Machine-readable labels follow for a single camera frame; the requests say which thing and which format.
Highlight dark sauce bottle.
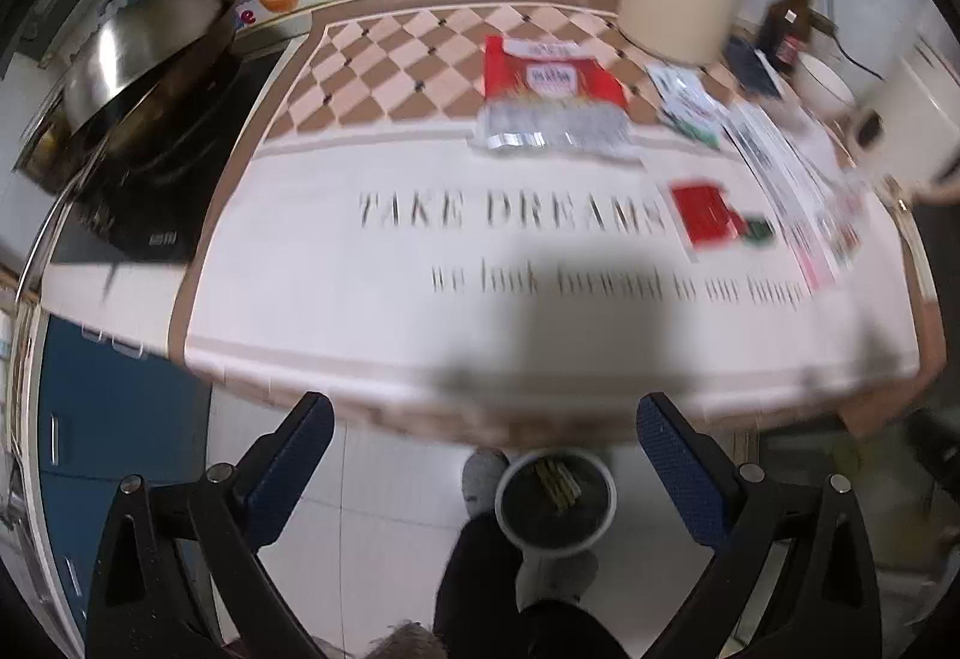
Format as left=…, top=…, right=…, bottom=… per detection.
left=755, top=0, right=812, bottom=74

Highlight red clear snack bag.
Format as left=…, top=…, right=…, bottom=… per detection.
left=470, top=35, right=640, bottom=162

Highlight left grey slipper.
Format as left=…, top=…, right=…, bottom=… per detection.
left=460, top=448, right=509, bottom=519

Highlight person black trousers legs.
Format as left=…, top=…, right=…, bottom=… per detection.
left=433, top=513, right=626, bottom=657

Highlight green white sachet packet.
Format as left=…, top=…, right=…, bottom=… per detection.
left=646, top=63, right=727, bottom=149

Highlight checkered table cloth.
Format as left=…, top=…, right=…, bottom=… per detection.
left=167, top=0, right=947, bottom=444

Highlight black induction cooktop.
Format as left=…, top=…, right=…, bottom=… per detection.
left=52, top=44, right=283, bottom=264

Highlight white round trash bin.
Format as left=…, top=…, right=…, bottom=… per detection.
left=494, top=448, right=619, bottom=558

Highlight small red green wrapper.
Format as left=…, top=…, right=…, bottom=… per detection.
left=669, top=180, right=776, bottom=251

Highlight blue cabinet doors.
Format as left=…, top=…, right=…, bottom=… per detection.
left=37, top=317, right=210, bottom=631

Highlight steel wok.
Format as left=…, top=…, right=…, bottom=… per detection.
left=13, top=0, right=236, bottom=194

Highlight right grey slipper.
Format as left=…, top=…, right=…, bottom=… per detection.
left=517, top=550, right=599, bottom=609

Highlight white pink electric kettle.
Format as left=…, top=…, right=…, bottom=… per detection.
left=844, top=38, right=958, bottom=204

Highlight white ceramic bowl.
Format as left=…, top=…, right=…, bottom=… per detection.
left=793, top=53, right=856, bottom=122

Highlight long white toothpaste box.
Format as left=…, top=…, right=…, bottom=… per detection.
left=726, top=102, right=862, bottom=290

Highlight grey slipper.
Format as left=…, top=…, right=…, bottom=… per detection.
left=517, top=550, right=599, bottom=609
left=460, top=448, right=509, bottom=519

